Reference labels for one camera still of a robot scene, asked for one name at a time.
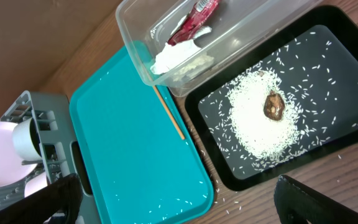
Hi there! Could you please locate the red snack wrapper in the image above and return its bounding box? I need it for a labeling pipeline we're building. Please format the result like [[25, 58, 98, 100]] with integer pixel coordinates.
[[167, 0, 220, 46]]

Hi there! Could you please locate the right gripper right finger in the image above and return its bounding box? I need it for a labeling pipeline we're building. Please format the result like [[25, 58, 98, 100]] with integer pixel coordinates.
[[273, 175, 358, 224]]

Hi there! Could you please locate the grey dishwasher rack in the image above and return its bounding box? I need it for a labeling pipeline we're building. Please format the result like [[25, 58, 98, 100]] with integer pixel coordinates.
[[0, 91, 101, 224]]

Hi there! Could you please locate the clear plastic bin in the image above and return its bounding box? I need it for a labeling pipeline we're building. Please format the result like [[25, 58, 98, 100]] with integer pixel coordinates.
[[116, 0, 320, 96]]

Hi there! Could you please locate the pile of white rice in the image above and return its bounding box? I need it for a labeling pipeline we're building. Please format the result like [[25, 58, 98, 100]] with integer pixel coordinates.
[[226, 70, 301, 160]]

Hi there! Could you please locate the black plastic tray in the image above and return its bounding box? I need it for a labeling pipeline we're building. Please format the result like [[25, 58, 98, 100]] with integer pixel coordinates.
[[185, 6, 358, 190]]

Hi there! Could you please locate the brown food scrap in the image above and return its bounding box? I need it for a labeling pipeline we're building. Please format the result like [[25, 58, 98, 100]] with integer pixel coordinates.
[[263, 90, 285, 121]]

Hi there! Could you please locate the teal plastic tray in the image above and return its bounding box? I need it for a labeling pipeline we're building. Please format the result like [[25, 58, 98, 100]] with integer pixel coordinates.
[[70, 48, 214, 223]]

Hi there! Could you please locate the white napkin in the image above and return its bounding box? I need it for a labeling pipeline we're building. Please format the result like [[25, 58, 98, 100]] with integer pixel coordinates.
[[150, 26, 214, 75]]

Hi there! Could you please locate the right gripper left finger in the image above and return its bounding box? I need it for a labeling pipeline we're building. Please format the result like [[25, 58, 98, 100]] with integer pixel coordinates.
[[0, 174, 83, 224]]

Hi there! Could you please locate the wooden chopstick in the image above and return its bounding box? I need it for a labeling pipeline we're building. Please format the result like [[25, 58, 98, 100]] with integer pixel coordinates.
[[152, 86, 185, 140]]

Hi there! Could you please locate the grey bowl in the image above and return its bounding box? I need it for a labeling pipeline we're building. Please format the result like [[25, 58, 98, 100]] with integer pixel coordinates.
[[12, 118, 42, 161]]

